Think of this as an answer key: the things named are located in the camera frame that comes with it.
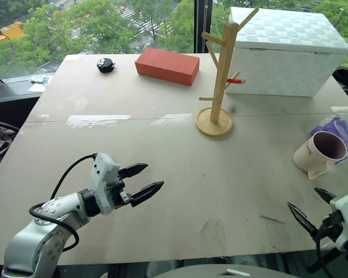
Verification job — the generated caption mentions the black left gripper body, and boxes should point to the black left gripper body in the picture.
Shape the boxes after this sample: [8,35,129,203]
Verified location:
[104,169,134,210]

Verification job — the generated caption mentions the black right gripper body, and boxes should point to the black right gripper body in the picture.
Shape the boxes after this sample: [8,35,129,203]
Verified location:
[313,210,345,243]

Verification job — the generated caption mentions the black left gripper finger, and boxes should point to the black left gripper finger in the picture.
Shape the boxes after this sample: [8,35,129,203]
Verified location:
[118,163,149,180]
[129,181,165,207]

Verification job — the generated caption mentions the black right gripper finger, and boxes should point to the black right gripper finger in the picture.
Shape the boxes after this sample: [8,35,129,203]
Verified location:
[313,187,338,206]
[287,202,320,237]

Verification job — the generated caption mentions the wooden mug tree stand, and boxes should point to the wooden mug tree stand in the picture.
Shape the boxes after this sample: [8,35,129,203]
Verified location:
[195,7,260,137]

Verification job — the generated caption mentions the cream and maroon mug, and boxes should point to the cream and maroon mug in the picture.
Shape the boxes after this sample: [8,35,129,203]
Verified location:
[293,131,348,180]

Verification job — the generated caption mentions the purple plastic packet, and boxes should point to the purple plastic packet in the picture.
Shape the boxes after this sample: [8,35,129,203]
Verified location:
[310,115,348,166]

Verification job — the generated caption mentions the grey round base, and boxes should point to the grey round base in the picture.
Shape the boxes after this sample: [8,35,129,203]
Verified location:
[153,264,302,278]

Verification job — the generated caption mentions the red brick block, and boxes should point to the red brick block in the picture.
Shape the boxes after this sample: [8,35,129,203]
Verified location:
[135,47,200,87]

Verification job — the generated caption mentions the black round white-dotted object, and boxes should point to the black round white-dotted object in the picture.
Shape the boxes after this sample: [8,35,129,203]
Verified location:
[96,58,117,74]

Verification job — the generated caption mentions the crumpled white paper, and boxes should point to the crumpled white paper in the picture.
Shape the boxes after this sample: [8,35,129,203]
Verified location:
[28,74,53,85]

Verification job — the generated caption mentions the white woven storage box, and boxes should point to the white woven storage box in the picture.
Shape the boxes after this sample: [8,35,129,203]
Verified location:
[223,6,348,98]

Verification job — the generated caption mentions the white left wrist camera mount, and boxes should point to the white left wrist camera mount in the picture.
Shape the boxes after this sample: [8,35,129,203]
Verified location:
[89,152,121,215]

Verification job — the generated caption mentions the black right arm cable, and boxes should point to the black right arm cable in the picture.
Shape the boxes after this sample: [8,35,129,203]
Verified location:
[315,214,335,278]

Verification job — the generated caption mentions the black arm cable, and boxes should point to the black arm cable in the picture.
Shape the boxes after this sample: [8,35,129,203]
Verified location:
[315,214,335,278]
[28,154,98,253]

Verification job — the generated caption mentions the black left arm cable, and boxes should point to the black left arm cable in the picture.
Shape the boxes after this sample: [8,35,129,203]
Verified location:
[28,154,98,253]

